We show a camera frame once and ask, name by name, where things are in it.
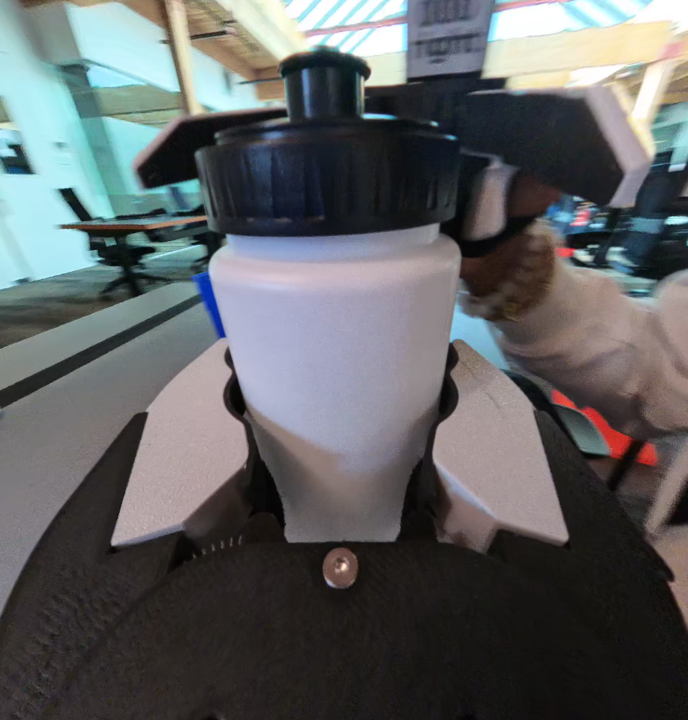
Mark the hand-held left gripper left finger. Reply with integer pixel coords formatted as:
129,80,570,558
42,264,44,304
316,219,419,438
110,340,255,549

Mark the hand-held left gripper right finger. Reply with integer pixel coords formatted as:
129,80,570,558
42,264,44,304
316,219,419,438
431,339,570,552

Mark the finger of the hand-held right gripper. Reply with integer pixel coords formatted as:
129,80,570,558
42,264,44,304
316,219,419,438
455,84,655,209
134,107,288,190

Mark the black bottle lid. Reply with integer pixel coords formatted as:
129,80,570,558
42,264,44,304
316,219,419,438
195,48,463,237

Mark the blue plastic bin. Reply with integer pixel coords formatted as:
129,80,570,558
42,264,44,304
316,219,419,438
191,273,228,339

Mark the white plastic bottle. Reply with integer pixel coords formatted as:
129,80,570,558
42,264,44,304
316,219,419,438
209,222,464,543

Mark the person's right forearm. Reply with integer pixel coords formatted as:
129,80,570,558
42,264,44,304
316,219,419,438
490,264,688,441

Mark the person's right hand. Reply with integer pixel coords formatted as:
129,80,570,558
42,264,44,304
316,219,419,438
461,174,564,318

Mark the wooden desk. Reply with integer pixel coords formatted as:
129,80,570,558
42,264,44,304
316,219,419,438
60,215,211,234

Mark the black office chair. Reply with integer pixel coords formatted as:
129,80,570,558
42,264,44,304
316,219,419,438
58,187,160,297

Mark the wooden support post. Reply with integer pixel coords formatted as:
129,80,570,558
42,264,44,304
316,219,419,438
163,0,203,117

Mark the white bead bracelet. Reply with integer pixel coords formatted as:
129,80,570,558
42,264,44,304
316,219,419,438
462,228,559,323

